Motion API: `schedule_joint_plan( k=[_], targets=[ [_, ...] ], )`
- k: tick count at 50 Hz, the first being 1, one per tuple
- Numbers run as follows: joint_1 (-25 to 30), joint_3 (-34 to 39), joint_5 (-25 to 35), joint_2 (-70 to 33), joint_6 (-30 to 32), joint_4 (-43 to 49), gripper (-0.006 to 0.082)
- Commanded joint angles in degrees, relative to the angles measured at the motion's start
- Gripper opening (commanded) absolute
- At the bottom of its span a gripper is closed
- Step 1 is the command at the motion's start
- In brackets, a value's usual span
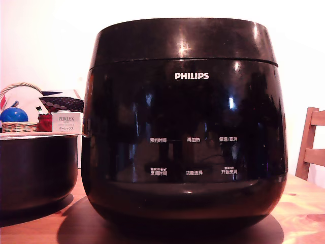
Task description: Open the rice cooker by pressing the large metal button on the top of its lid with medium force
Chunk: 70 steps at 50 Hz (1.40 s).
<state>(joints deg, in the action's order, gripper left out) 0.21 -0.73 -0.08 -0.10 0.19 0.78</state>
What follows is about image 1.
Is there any black inner cooking pot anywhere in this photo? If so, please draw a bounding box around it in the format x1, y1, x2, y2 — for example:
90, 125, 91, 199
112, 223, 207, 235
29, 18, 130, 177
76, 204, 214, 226
0, 134, 83, 212

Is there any wooden chair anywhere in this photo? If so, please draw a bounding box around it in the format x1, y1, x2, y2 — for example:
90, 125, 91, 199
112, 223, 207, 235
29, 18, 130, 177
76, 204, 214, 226
295, 107, 325, 181

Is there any red fabric pouch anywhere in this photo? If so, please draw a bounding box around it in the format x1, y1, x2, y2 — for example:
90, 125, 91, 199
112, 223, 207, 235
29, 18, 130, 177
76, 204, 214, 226
36, 113, 53, 132

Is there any black rice cooker lid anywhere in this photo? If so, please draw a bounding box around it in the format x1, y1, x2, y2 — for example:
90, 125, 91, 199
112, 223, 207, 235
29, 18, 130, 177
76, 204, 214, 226
89, 17, 279, 69

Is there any woven wicker basket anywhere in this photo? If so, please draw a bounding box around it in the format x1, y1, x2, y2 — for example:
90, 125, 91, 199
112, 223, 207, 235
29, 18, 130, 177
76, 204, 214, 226
0, 82, 43, 133

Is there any black Philips rice cooker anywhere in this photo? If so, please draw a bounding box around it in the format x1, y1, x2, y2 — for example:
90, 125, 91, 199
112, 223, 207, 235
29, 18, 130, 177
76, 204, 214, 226
80, 57, 289, 228

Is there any white cloth with flag print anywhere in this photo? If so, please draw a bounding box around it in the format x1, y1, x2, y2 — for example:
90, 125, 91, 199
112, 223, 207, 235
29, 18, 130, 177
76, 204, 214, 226
0, 86, 49, 124

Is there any blue ball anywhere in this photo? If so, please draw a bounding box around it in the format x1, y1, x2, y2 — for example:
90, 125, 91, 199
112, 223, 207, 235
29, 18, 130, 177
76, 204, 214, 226
0, 107, 29, 123

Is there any dark dotted cushion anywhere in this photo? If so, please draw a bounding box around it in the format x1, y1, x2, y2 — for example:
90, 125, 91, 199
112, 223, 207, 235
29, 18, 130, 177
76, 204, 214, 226
39, 91, 85, 112

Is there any white Porlex box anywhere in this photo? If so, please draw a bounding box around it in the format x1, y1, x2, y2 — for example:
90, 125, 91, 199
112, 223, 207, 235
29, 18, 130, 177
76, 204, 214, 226
52, 111, 84, 134

